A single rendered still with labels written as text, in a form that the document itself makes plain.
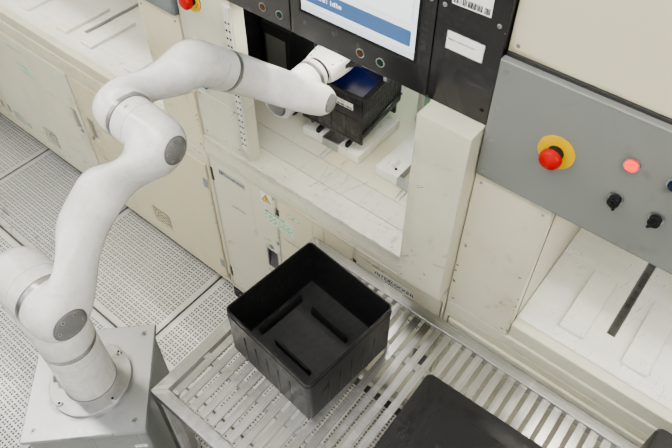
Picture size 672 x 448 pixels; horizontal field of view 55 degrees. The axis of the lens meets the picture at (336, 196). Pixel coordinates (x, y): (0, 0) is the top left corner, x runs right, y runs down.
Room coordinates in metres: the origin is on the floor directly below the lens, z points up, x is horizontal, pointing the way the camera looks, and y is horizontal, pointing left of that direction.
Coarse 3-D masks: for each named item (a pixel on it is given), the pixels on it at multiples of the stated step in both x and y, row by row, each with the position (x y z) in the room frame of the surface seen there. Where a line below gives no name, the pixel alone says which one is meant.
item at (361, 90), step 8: (352, 72) 1.47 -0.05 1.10; (360, 72) 1.46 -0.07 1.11; (336, 80) 1.51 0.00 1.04; (344, 80) 1.49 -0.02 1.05; (352, 80) 1.48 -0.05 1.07; (360, 80) 1.46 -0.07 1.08; (368, 80) 1.44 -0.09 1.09; (344, 88) 1.49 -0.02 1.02; (352, 88) 1.48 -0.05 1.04; (360, 88) 1.46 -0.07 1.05; (368, 88) 1.44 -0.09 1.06; (360, 96) 1.46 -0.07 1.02
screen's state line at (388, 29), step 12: (312, 0) 1.17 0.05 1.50; (324, 0) 1.15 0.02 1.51; (336, 0) 1.13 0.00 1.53; (336, 12) 1.13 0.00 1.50; (348, 12) 1.11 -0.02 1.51; (360, 12) 1.10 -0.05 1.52; (360, 24) 1.10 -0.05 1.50; (372, 24) 1.08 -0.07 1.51; (384, 24) 1.06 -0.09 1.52; (396, 36) 1.04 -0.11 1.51; (408, 36) 1.03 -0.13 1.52
